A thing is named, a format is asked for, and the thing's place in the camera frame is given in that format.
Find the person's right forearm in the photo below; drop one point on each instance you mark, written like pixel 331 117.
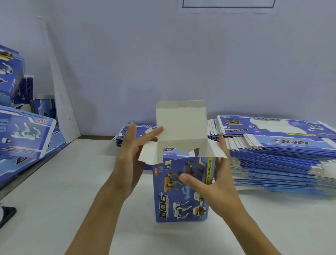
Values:
pixel 246 236

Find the tall stack of flat cartons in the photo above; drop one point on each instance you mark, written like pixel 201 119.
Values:
pixel 283 157

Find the white cardboard sheet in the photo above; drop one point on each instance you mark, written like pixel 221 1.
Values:
pixel 64 105

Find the person's left hand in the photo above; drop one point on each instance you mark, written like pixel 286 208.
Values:
pixel 128 170

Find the low stack of flat cartons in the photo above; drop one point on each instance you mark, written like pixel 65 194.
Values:
pixel 123 138

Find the person's right thumb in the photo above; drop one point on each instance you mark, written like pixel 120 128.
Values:
pixel 193 184

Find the black object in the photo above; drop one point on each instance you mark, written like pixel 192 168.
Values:
pixel 6 214

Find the person's right hand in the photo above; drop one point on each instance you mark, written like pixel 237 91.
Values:
pixel 220 194

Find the person's left forearm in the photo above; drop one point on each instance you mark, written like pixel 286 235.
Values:
pixel 99 223

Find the person's left thumb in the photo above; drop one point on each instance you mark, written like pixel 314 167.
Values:
pixel 152 138

